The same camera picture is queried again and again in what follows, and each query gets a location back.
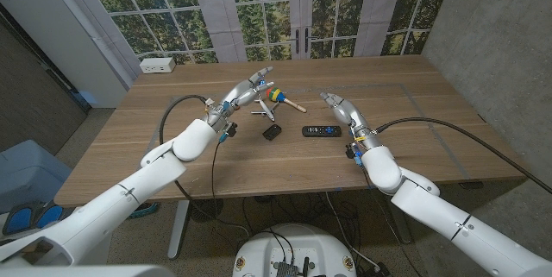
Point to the round black floor fan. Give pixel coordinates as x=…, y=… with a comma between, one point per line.
x=206, y=210

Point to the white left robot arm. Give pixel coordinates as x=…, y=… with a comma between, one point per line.
x=129, y=190

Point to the colourful striped wooden maraca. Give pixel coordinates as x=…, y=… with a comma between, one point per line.
x=273, y=93

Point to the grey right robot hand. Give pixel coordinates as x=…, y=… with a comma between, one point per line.
x=349, y=113

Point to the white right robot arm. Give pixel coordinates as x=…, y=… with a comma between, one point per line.
x=431, y=212

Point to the white robot torso base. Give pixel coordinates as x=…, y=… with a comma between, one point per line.
x=293, y=242

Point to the white toy airplane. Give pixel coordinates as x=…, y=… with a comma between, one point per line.
x=266, y=111

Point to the black TV remote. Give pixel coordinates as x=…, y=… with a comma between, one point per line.
x=321, y=131

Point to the white power outlet box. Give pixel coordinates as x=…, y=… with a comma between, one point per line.
x=157, y=65

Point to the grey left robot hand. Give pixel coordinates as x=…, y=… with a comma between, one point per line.
x=239, y=93

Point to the black remote battery cover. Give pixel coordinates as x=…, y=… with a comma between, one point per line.
x=272, y=132

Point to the white table leg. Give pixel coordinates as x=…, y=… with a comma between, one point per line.
x=177, y=234

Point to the blue foot pedal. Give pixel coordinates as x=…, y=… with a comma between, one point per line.
x=19, y=221

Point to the teal shoe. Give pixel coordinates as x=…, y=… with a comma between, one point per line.
x=144, y=210

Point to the blue-grey padded seat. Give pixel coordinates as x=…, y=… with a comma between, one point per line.
x=26, y=173

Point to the printed window forest backdrop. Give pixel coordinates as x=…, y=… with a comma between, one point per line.
x=267, y=9

